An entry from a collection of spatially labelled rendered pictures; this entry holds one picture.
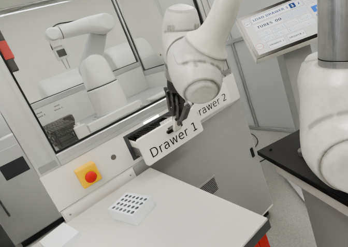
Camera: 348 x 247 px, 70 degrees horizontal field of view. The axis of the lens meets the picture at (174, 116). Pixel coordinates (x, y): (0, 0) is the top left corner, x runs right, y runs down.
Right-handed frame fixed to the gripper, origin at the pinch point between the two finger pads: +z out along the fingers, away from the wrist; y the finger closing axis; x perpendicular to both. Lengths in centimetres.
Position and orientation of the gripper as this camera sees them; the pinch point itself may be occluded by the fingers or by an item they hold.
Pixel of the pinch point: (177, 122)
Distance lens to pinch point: 90.3
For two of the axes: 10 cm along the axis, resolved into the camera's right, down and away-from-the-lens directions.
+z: -0.2, 7.2, 6.9
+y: -6.5, -5.4, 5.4
